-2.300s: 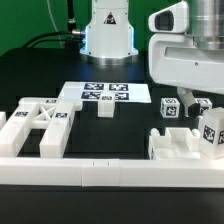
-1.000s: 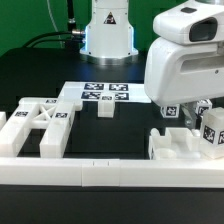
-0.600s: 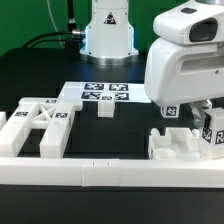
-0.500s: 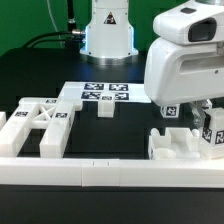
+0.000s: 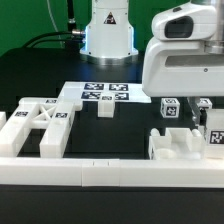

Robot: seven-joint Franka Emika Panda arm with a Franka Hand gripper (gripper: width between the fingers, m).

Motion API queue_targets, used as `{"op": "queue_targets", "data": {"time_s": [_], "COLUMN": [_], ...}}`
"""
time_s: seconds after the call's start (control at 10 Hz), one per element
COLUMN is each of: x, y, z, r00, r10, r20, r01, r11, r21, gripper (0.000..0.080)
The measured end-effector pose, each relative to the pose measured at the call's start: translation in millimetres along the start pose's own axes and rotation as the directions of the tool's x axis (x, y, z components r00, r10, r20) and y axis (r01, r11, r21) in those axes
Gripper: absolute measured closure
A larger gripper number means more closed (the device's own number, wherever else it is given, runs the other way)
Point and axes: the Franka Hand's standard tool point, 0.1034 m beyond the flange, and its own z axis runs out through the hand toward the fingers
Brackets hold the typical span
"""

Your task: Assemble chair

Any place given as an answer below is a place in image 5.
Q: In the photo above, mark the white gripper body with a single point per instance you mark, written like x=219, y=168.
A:
x=185, y=56

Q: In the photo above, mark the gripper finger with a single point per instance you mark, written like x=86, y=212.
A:
x=199, y=116

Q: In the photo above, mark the white chair seat part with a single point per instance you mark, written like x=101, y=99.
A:
x=176, y=144

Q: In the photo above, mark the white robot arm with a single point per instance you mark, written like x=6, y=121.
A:
x=109, y=37

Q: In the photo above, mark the white tagged cube right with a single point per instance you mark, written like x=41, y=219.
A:
x=205, y=103

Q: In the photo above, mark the white tagged cube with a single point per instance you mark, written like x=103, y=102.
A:
x=205, y=103
x=169, y=107

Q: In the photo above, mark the white tagged cube left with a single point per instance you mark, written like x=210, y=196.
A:
x=169, y=107

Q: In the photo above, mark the black vertical pole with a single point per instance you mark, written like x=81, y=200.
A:
x=71, y=23

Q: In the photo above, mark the white front fence bar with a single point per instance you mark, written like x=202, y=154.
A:
x=115, y=173

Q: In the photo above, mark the white fence bar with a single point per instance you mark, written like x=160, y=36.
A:
x=115, y=173
x=2, y=119

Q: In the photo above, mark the white left fence bar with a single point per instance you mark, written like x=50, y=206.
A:
x=2, y=119

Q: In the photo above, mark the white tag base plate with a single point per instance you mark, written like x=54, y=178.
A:
x=90, y=91

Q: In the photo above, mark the white chair back frame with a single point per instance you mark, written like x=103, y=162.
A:
x=54, y=116

